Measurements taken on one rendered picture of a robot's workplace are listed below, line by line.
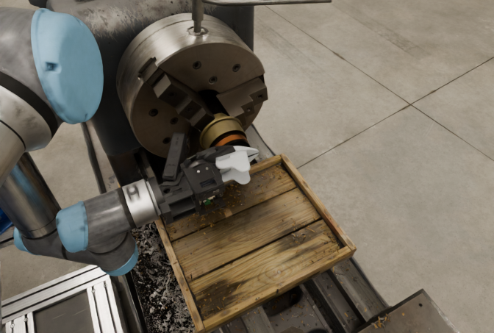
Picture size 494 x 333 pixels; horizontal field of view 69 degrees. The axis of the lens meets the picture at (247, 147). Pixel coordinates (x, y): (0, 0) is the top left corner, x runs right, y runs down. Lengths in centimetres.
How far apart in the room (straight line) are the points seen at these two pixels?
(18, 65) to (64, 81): 4
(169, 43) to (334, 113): 183
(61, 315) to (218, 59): 118
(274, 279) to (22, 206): 47
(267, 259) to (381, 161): 153
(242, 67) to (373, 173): 149
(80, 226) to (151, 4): 48
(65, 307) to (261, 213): 98
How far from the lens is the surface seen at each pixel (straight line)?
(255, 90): 78
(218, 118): 70
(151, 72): 71
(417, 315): 72
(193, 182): 62
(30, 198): 67
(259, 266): 79
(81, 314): 158
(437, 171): 231
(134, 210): 62
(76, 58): 42
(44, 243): 76
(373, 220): 197
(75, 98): 42
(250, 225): 83
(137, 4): 84
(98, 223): 63
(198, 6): 71
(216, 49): 72
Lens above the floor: 161
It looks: 48 degrees down
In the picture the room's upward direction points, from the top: straight up
